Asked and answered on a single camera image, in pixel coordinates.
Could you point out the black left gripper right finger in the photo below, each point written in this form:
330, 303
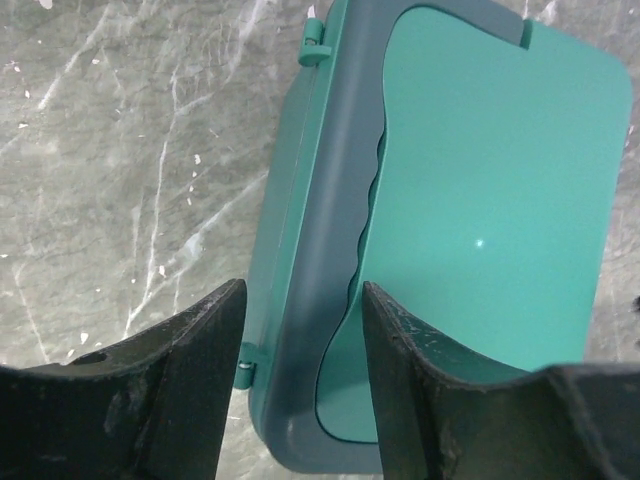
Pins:
444, 411

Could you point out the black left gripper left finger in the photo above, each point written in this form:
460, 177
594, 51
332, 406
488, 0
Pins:
153, 406

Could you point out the teal medicine kit box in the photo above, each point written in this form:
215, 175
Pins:
462, 157

